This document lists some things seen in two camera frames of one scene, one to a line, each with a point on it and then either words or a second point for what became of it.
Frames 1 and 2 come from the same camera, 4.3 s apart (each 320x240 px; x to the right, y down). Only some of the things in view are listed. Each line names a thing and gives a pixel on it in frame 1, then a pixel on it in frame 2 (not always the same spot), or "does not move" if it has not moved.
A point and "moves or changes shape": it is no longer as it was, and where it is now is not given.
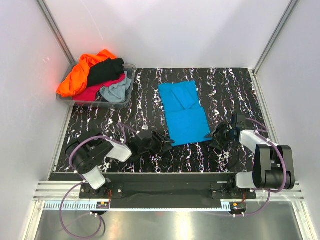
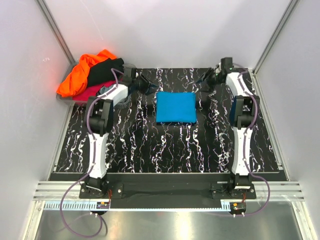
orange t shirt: (76, 81) does not move
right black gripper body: (223, 136) -> (216, 79)
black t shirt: (105, 71) does not move
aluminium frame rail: (57, 190) does not move
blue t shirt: (186, 121) moves or changes shape
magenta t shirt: (91, 92) does not move
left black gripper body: (154, 145) -> (140, 83)
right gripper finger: (211, 134) -> (206, 78)
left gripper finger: (166, 147) -> (151, 88)
